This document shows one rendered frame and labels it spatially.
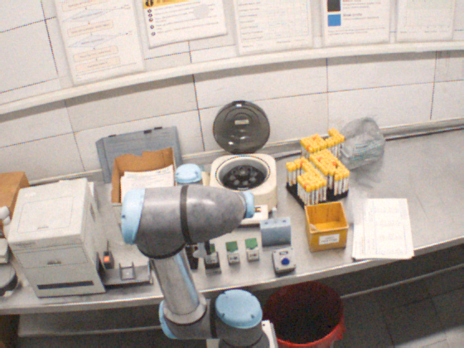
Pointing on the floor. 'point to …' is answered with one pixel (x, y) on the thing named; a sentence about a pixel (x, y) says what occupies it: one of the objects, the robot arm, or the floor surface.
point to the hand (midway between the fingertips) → (210, 253)
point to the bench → (118, 296)
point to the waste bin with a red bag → (306, 313)
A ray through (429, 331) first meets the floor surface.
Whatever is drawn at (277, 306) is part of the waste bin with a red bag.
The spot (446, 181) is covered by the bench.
